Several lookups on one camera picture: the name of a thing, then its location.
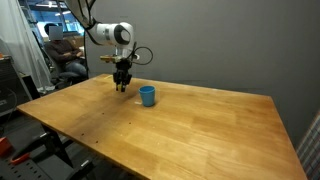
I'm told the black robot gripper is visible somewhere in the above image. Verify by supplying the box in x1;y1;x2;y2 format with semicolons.
112;58;133;93

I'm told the blue plastic cup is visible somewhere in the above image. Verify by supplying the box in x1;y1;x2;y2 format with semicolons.
138;85;157;108

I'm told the grey office chair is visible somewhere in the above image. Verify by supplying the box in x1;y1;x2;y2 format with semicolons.
31;31;88;89

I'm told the seated person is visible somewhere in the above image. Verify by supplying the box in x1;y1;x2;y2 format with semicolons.
43;23;89;79

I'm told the black table leg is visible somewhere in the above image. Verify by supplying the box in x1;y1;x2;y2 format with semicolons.
39;123;75;169

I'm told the white curtain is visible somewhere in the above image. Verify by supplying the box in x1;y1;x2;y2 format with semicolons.
0;0;54;93

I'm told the black equipment box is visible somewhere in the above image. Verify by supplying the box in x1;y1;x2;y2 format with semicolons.
0;54;33;116

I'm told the red orange block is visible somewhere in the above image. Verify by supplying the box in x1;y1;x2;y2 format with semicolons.
0;136;13;158

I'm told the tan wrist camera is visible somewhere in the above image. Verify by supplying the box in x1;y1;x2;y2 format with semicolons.
99;54;122;64

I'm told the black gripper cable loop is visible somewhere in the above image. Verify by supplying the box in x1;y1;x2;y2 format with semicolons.
128;41;155;67

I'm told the black clamp with orange handle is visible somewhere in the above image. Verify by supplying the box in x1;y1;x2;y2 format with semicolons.
9;151;35;167

